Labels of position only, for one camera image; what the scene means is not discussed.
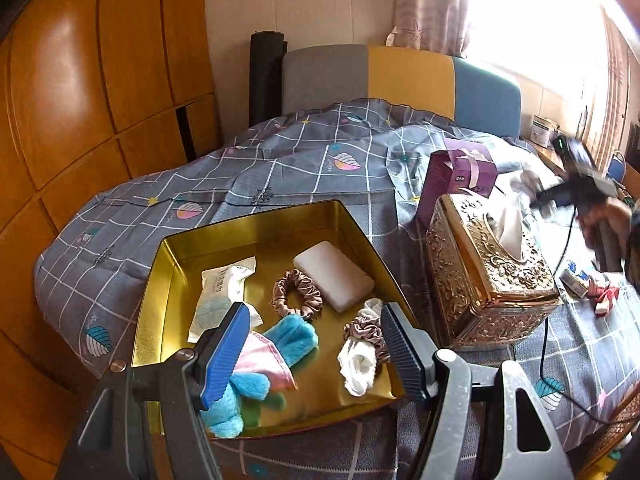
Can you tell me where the window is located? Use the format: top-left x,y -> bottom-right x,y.
460,0 -> 616,96

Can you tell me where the black cable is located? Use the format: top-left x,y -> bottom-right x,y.
538,207 -> 616,423

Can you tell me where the pink and white scrunchie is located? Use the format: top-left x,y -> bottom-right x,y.
337,342 -> 386,397

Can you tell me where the white wet wipes pack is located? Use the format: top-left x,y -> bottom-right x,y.
187,256 -> 263,343

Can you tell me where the gold ornate tissue box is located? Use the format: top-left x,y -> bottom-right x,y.
425,192 -> 561,351

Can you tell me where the grey yellow blue headboard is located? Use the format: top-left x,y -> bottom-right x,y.
281,45 -> 522,138

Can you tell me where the pink brown satin scrunchie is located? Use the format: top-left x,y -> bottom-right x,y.
271,269 -> 326,321

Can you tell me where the blue chair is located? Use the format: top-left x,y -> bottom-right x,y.
607,151 -> 628,181

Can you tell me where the blue teddy bear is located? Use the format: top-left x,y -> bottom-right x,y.
202,317 -> 321,438

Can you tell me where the person's right hand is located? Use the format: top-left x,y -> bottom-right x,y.
579,198 -> 634,251

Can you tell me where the gold tin box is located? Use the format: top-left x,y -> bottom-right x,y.
131,200 -> 421,441

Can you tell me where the grey checked duvet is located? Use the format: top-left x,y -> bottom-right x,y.
32,97 -> 640,480

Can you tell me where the purple tissue carton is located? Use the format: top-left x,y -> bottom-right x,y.
416,140 -> 498,228

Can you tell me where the red white sock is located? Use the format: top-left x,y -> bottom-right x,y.
587,282 -> 621,318

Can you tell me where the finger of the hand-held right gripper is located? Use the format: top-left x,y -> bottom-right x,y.
532,182 -> 581,208

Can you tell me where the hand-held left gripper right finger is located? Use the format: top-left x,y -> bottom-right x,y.
380,304 -> 576,480

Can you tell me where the small blue white box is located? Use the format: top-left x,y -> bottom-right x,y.
559,267 -> 593,298

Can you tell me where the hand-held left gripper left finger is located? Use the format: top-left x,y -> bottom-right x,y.
55,302 -> 253,480

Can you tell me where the wooden wardrobe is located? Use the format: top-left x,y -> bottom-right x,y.
0,0 -> 223,466

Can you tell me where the wooden rattan chair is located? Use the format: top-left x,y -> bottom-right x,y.
575,400 -> 640,480

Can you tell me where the pink curtain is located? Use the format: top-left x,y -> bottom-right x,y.
385,0 -> 476,58
597,5 -> 640,126

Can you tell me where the white tissue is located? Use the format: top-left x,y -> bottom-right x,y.
485,192 -> 531,263

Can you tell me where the black rolled mat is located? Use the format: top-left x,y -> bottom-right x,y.
248,31 -> 286,128

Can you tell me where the wooden desk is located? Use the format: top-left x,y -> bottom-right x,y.
522,137 -> 571,176

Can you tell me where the taupe satin scrunchie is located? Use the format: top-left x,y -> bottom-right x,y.
342,316 -> 393,363

